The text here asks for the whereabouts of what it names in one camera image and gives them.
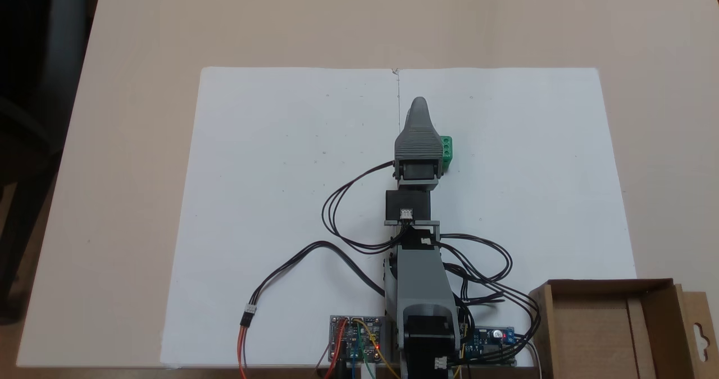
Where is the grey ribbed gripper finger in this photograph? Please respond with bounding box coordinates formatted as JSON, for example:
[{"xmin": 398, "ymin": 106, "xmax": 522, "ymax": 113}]
[{"xmin": 394, "ymin": 97, "xmax": 445, "ymax": 161}]

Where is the white paper sheet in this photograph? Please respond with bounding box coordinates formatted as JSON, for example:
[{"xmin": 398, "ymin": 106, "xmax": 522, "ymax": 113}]
[
  {"xmin": 160, "ymin": 67, "xmax": 403, "ymax": 368},
  {"xmin": 395, "ymin": 67, "xmax": 639, "ymax": 368}
]

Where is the green circuit board with LED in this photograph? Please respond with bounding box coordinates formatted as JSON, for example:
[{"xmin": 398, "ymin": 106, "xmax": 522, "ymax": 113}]
[{"xmin": 329, "ymin": 314, "xmax": 389, "ymax": 364}]

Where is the blue circuit board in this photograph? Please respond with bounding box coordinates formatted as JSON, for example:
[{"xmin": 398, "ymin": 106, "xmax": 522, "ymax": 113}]
[{"xmin": 461, "ymin": 326, "xmax": 518, "ymax": 366}]

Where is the brown cardboard box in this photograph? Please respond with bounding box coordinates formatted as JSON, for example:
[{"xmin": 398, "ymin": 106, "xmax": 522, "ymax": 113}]
[{"xmin": 528, "ymin": 278, "xmax": 719, "ymax": 379}]

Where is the black gripper motor cable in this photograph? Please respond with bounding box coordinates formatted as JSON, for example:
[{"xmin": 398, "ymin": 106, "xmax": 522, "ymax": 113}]
[{"xmin": 321, "ymin": 162, "xmax": 409, "ymax": 255}]

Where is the long black looped cable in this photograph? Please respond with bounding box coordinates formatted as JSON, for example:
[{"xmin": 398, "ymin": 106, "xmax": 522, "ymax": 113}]
[{"xmin": 438, "ymin": 232, "xmax": 543, "ymax": 364}]

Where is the black cable with orange wires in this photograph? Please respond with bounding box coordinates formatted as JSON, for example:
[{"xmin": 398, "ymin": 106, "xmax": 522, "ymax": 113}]
[{"xmin": 237, "ymin": 241, "xmax": 388, "ymax": 379}]

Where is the short black cable white plug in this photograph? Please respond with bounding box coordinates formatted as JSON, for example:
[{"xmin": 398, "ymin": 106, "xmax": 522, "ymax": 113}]
[{"xmin": 452, "ymin": 267, "xmax": 506, "ymax": 308}]

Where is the yellow wire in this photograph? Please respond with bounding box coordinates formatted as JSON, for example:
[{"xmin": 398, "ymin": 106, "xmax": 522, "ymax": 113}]
[{"xmin": 353, "ymin": 318, "xmax": 403, "ymax": 379}]

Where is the red wire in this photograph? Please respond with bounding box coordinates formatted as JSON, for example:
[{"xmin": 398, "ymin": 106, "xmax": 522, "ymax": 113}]
[{"xmin": 324, "ymin": 318, "xmax": 351, "ymax": 379}]

